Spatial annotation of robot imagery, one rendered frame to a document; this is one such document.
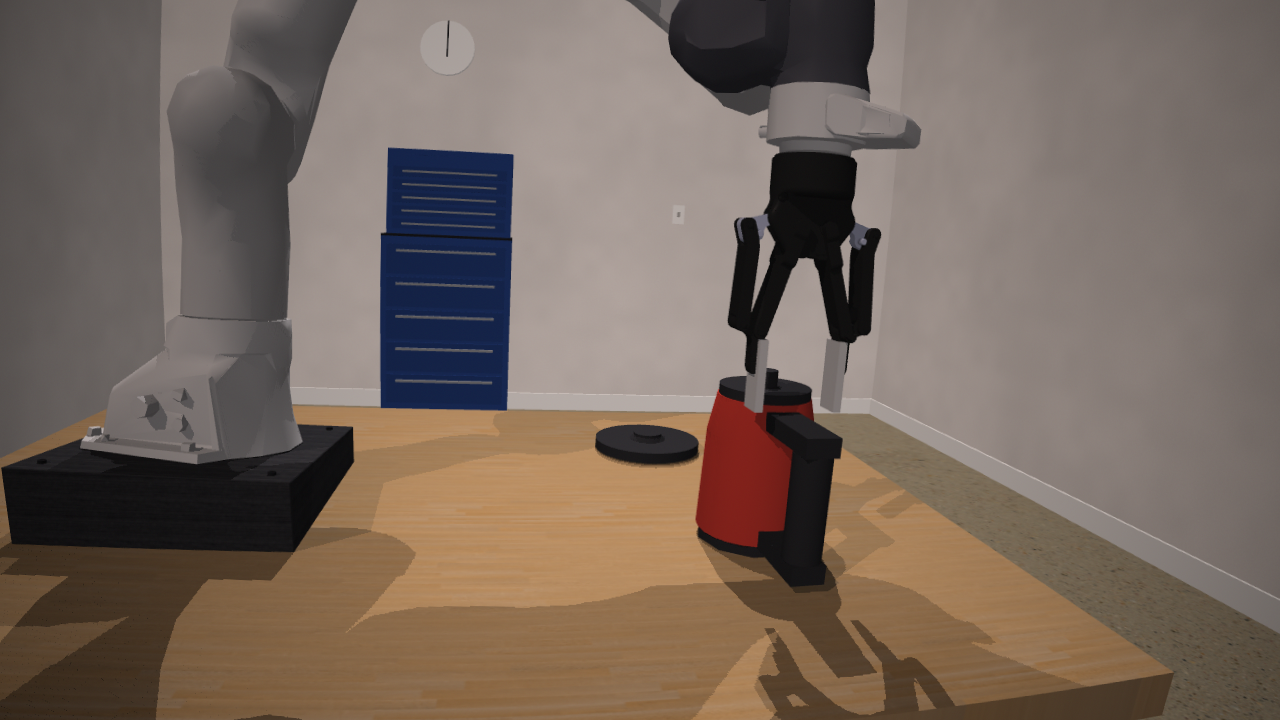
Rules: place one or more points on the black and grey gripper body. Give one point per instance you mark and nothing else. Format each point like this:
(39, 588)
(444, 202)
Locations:
(816, 186)

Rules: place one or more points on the red kettle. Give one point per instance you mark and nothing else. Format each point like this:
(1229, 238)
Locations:
(744, 504)

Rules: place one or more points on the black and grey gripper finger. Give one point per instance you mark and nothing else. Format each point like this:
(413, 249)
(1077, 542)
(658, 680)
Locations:
(749, 231)
(864, 242)

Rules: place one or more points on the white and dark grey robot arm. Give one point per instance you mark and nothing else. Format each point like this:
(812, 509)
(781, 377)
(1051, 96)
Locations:
(221, 388)

